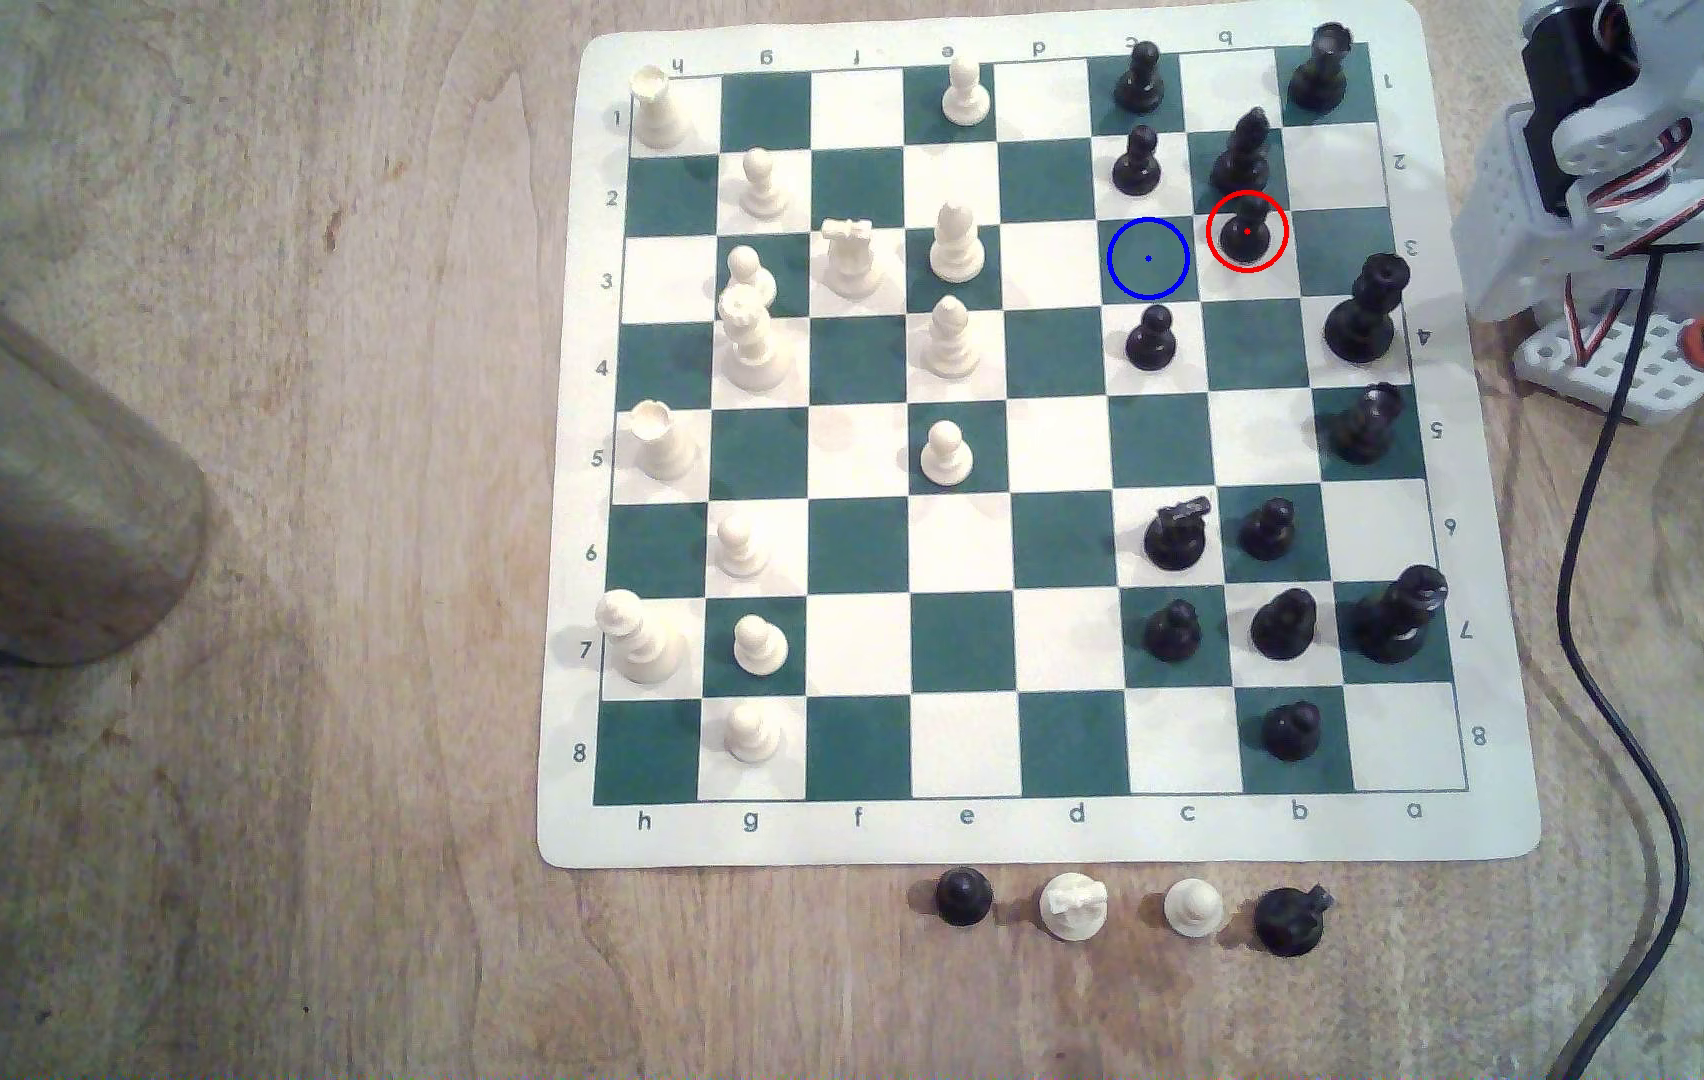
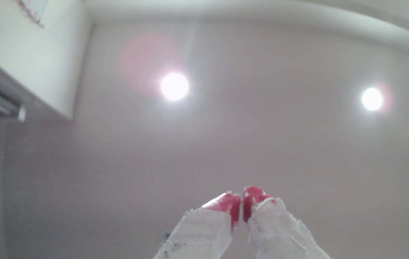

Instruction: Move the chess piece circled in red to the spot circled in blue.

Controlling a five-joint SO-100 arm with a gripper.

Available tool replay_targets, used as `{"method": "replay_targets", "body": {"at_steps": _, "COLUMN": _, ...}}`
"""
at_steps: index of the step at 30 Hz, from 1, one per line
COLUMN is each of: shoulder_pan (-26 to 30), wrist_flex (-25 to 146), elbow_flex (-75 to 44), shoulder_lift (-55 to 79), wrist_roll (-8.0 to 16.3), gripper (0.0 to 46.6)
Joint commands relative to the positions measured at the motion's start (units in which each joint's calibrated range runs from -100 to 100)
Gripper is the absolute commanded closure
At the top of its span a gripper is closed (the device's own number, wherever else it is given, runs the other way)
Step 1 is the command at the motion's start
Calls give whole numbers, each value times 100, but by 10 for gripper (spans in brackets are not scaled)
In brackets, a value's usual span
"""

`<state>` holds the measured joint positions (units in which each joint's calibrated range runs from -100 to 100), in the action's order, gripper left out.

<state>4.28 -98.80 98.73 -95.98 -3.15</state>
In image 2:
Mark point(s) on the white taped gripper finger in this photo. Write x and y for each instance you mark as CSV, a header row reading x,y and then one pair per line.
x,y
201,230
276,230

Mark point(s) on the round ceiling light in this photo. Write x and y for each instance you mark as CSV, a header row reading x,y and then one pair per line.
x,y
174,86
372,99

